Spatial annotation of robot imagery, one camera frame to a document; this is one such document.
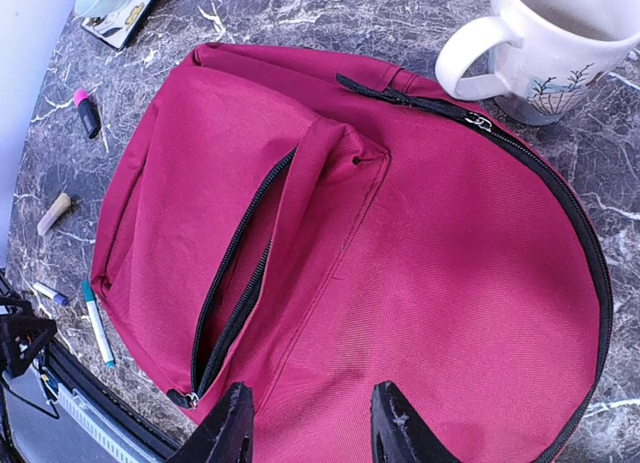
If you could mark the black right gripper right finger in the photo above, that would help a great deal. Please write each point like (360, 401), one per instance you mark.
(398, 433)

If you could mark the white mug with red pattern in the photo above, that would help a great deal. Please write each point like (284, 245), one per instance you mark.
(538, 59)

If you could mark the white pen purple cap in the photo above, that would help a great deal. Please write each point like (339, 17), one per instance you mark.
(50, 293)

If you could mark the white slotted cable duct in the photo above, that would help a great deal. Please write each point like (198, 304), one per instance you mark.
(105, 432)

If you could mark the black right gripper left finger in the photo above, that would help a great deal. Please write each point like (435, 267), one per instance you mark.
(226, 434)

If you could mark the pink yellow highlighter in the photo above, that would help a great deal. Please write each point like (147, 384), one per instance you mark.
(61, 204)

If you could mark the red backpack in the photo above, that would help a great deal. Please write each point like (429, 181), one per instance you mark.
(312, 224)

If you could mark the floral patterned square plate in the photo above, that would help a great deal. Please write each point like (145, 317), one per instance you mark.
(117, 28)

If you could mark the pink capped black marker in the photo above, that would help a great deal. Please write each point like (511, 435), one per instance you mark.
(88, 113)

